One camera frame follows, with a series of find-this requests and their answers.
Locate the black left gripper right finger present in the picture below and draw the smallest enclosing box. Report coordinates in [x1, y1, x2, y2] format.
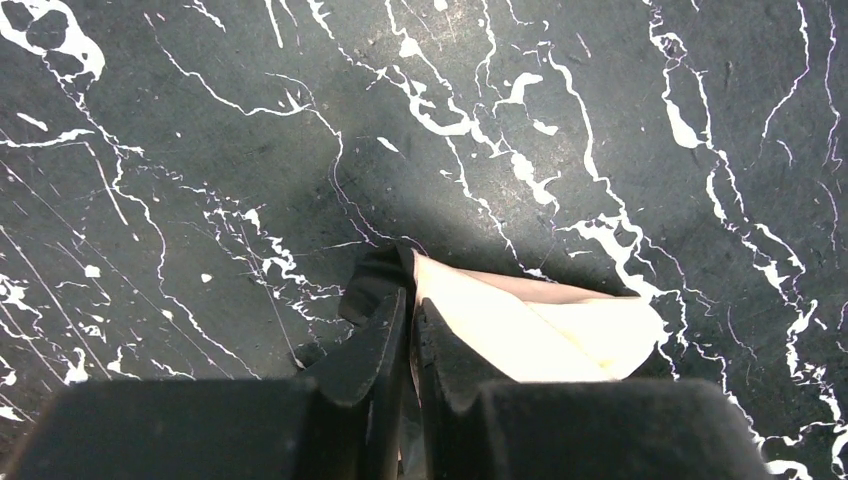
[414, 301, 769, 479]

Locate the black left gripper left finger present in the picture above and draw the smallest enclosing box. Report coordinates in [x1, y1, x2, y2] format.
[6, 291, 408, 479]

